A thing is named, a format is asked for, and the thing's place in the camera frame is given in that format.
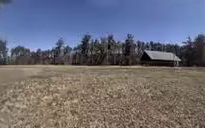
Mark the row of trees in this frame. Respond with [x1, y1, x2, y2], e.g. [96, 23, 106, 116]
[0, 28, 205, 68]

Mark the dry brown grass field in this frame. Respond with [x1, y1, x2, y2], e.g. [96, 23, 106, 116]
[0, 64, 205, 128]

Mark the dark barn with grey roof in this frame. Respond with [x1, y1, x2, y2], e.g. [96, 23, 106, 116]
[139, 49, 183, 67]

